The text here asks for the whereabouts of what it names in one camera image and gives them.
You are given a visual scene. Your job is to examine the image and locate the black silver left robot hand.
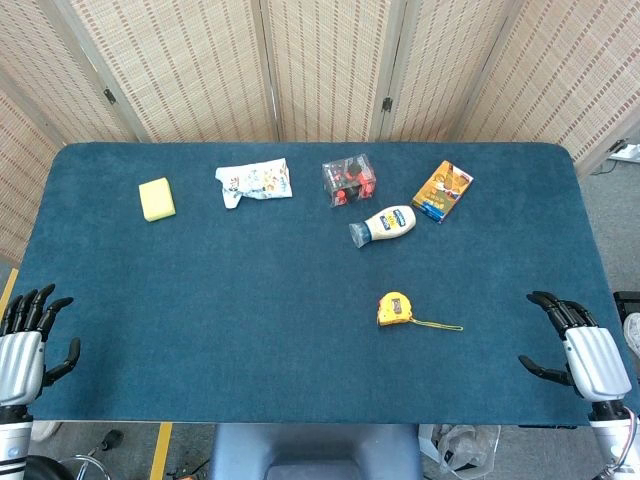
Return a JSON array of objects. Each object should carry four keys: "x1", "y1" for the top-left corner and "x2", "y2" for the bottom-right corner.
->
[{"x1": 0, "y1": 283, "x2": 82, "y2": 407}]

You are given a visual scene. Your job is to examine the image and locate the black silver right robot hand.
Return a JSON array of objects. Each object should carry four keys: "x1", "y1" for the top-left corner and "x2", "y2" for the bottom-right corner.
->
[{"x1": 518, "y1": 290, "x2": 633, "y2": 403}]

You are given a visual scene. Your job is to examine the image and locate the yellow tape measure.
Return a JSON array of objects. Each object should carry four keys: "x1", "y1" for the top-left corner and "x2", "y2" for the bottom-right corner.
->
[{"x1": 375, "y1": 291, "x2": 464, "y2": 333}]

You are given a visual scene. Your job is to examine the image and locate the black box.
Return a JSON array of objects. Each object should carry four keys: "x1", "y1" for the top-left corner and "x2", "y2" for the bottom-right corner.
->
[{"x1": 613, "y1": 291, "x2": 640, "y2": 332}]

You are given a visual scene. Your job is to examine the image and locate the black stool with chrome legs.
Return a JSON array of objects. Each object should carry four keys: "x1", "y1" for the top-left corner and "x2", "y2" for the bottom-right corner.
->
[{"x1": 23, "y1": 428, "x2": 125, "y2": 480}]

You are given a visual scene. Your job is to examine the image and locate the clear plastic bag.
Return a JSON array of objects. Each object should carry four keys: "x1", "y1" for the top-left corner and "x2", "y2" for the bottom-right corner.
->
[{"x1": 432, "y1": 424, "x2": 502, "y2": 475}]

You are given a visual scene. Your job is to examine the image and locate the yellow sponge block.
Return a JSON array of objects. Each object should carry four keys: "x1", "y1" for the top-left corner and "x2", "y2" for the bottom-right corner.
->
[{"x1": 138, "y1": 176, "x2": 177, "y2": 223}]

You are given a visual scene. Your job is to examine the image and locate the orange printed carton box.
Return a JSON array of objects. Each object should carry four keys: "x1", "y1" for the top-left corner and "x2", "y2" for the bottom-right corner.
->
[{"x1": 411, "y1": 159, "x2": 475, "y2": 225}]

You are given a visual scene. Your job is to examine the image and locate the white mayonnaise squeeze bottle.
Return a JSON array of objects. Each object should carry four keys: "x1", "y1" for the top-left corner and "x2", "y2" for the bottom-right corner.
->
[{"x1": 348, "y1": 205, "x2": 418, "y2": 249}]

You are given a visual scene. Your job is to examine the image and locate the teal table cloth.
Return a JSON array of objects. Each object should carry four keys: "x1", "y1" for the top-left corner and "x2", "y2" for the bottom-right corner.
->
[{"x1": 14, "y1": 142, "x2": 624, "y2": 427}]

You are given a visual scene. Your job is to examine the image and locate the crumpled white snack bag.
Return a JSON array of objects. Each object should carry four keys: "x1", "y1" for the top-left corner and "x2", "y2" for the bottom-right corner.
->
[{"x1": 215, "y1": 157, "x2": 294, "y2": 210}]

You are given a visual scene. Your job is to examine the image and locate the blue robot torso base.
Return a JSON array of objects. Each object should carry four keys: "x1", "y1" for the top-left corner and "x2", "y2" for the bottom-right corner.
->
[{"x1": 207, "y1": 423, "x2": 424, "y2": 480}]

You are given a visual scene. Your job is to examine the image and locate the clear box with red parts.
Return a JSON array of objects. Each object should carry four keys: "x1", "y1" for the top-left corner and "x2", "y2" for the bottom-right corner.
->
[{"x1": 321, "y1": 153, "x2": 378, "y2": 208}]

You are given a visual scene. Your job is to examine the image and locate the woven bamboo folding screen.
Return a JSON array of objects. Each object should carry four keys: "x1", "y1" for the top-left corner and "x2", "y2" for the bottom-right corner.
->
[{"x1": 0, "y1": 0, "x2": 640, "y2": 269}]

